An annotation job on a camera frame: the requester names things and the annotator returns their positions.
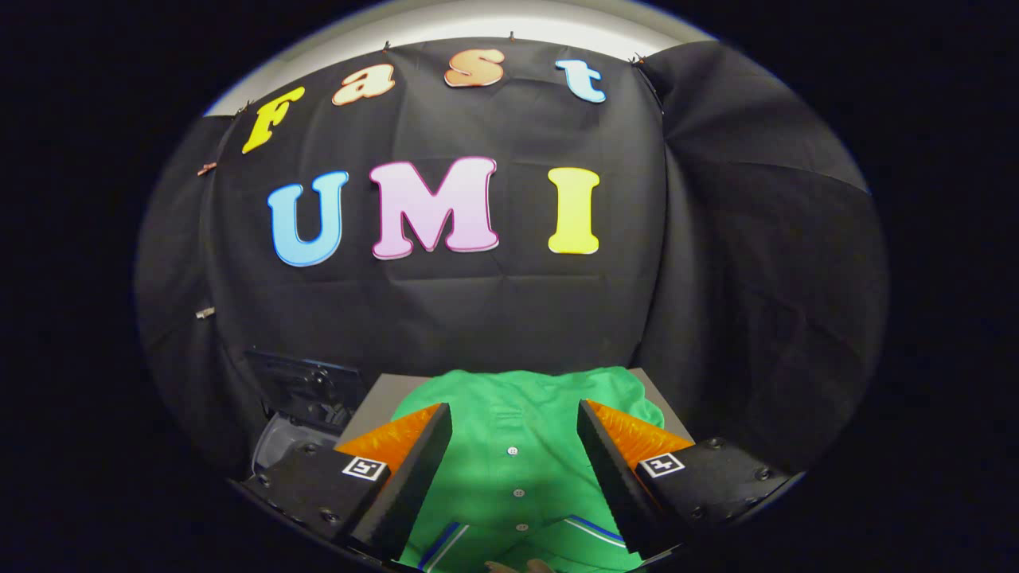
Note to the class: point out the dark washing machine lid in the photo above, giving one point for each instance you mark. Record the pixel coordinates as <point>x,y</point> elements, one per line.
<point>306,382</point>

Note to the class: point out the copper cloth clip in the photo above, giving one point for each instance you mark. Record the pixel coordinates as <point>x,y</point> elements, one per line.
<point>206,168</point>

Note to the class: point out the grey washing machine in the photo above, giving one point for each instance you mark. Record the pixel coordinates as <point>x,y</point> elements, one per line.
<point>279,442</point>

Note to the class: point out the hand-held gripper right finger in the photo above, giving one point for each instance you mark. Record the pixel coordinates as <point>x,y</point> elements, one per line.
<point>613,485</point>

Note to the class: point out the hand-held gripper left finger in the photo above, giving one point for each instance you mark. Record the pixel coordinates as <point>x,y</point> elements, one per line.
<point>414,485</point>

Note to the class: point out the grey metal cabinet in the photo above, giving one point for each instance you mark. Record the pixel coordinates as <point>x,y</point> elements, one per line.
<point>374,406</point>

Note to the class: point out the green button shirt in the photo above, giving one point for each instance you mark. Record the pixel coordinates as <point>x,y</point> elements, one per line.
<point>513,434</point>

